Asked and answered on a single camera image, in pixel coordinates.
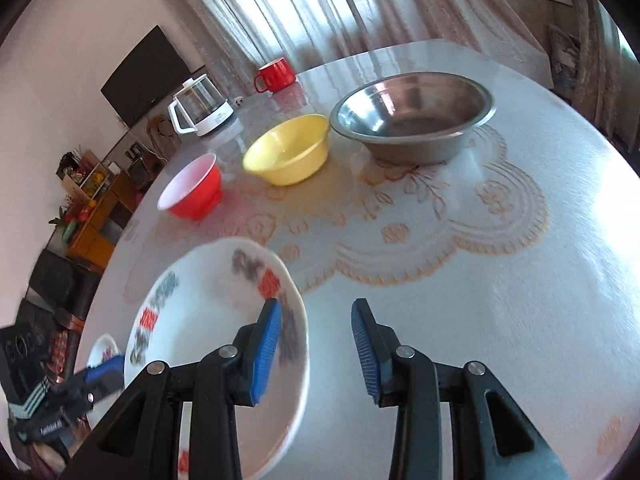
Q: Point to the black wall television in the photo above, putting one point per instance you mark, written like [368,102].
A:
[150,71]

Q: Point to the grey window curtain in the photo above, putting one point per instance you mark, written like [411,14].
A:
[236,37]

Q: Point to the wooden shelf with items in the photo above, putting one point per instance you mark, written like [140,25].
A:
[83,176]

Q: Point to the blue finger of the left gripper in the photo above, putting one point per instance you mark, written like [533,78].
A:
[112,368]

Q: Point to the yellow plastic bowl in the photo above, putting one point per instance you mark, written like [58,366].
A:
[290,152]

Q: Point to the red mug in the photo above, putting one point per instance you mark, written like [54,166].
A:
[274,76]

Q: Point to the white plate with pink roses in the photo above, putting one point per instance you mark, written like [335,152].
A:
[103,350]

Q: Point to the left hand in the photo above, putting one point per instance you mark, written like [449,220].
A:
[44,461]

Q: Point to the orange wooden cabinet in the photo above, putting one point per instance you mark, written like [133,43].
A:
[94,240]

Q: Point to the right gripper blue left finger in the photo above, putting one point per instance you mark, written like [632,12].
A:
[262,347]

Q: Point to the white plate red characters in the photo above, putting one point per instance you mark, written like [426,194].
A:
[198,305]

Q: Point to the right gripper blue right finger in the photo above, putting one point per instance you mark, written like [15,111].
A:
[363,325]

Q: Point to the stainless steel bowl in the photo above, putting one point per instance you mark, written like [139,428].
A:
[421,118]

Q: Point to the wooden chair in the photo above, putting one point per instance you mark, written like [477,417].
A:
[164,141]

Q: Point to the white glass electric kettle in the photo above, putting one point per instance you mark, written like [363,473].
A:
[198,107]

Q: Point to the black sofa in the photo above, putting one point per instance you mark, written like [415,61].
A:
[57,302]

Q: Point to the red plastic bowl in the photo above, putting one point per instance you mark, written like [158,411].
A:
[195,191]

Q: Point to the side window curtain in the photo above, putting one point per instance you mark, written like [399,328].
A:
[598,79]

